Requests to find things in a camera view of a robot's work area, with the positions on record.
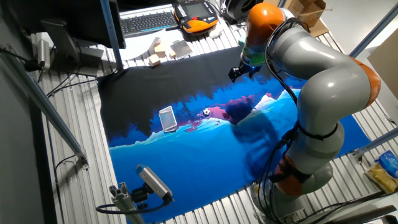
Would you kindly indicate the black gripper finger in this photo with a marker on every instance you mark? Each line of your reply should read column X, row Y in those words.
column 257, row 71
column 234, row 75

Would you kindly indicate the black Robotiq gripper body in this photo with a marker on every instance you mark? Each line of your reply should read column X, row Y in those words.
column 247, row 68

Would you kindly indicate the small black white soccer ball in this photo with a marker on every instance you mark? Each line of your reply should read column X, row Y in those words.
column 206, row 111

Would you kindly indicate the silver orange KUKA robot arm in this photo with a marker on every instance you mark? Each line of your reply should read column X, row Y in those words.
column 326, row 84

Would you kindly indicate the white foam lump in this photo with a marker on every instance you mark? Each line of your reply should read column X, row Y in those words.
column 215, row 31

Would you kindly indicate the grey metal plate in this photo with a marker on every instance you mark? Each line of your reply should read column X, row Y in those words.
column 181, row 49

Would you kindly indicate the small wooden block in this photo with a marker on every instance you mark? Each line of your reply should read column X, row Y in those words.
column 173, row 54

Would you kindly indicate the orange black teach pendant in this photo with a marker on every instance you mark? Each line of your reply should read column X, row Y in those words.
column 196, row 15

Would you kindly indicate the wooden cube block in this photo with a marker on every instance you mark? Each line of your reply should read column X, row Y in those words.
column 154, row 60
column 160, row 50

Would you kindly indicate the brown cardboard box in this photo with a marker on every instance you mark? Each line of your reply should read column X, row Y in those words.
column 311, row 9

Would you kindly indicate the blue black printed cloth mat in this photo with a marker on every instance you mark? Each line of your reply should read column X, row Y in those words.
column 186, row 161

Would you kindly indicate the black computer keyboard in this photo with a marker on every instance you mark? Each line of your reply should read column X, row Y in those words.
column 147, row 22

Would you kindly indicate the large brown cardboard panel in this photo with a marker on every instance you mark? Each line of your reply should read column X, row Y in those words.
column 385, row 68

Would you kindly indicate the blue plastic packet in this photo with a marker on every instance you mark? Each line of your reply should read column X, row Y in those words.
column 390, row 163

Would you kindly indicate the yellow plastic packet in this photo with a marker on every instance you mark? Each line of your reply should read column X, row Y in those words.
column 381, row 179

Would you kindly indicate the grey monitor stand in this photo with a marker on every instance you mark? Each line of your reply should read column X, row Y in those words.
column 66, row 46

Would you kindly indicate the black computer monitor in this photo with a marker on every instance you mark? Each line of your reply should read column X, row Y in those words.
column 62, row 12

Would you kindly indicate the silver metal cylinder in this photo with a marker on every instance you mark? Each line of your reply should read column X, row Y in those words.
column 43, row 53

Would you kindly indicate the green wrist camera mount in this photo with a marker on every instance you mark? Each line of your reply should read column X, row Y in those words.
column 253, row 56

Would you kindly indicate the aluminium frame bar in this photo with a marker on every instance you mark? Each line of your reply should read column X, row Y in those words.
column 373, row 31
column 379, row 141
column 281, row 3
column 110, row 31
column 46, row 109

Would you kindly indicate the silver camera with blue end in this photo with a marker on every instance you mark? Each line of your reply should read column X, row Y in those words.
column 154, row 182

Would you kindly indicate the black camera ball mount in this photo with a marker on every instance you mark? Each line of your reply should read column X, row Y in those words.
column 140, row 196

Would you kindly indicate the short aluminium extrusion post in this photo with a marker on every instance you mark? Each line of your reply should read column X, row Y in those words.
column 124, row 202

